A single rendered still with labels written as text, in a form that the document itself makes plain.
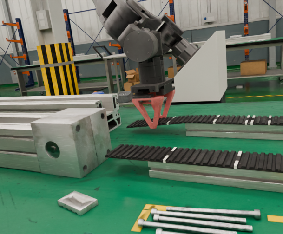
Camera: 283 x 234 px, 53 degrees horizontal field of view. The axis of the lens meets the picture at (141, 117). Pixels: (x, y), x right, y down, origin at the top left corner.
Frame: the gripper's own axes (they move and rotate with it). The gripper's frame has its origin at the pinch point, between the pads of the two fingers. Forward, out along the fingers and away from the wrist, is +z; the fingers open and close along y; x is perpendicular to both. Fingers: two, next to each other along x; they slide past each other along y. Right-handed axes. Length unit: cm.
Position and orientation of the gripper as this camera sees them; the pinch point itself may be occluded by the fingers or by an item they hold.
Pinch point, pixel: (157, 121)
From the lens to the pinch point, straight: 65.0
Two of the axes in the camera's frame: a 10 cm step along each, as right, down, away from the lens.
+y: -4.4, 2.8, -8.5
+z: 1.3, 9.6, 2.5
